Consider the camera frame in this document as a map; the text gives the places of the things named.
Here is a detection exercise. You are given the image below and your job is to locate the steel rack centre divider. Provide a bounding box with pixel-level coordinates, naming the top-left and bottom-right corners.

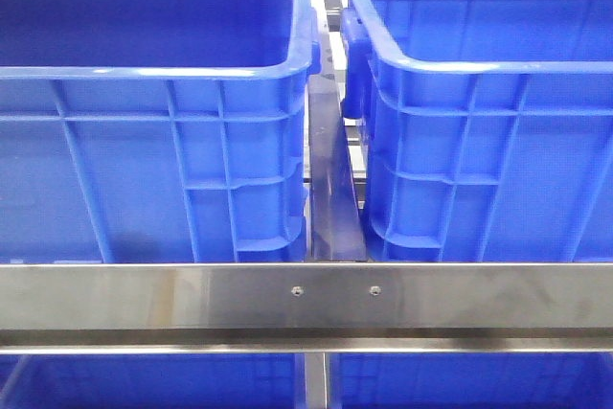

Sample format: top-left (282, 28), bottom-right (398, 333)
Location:
top-left (308, 74), bottom-right (368, 262)

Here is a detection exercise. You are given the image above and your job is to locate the blue crate front left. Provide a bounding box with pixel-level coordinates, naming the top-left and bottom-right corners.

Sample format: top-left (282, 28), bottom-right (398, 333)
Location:
top-left (1, 0), bottom-right (319, 263)

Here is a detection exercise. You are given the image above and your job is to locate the blue crate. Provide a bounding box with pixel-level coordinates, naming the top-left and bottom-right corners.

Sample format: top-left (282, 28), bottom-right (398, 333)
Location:
top-left (1, 0), bottom-right (319, 263)
top-left (341, 0), bottom-right (612, 262)
top-left (1, 353), bottom-right (306, 408)
top-left (330, 352), bottom-right (612, 408)

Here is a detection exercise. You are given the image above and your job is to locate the blue crate front right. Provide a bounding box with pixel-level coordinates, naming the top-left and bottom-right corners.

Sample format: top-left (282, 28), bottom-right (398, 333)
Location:
top-left (341, 0), bottom-right (612, 262)

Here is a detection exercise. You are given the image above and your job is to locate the blue crate lower right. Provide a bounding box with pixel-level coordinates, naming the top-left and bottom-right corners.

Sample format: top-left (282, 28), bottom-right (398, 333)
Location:
top-left (330, 352), bottom-right (612, 408)

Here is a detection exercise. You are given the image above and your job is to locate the blue crate lower left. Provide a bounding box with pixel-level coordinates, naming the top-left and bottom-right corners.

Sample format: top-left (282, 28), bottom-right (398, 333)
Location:
top-left (1, 353), bottom-right (306, 408)

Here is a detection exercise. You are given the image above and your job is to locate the steel rack front rail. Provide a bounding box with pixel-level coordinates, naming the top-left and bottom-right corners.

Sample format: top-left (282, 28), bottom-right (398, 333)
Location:
top-left (1, 262), bottom-right (612, 354)

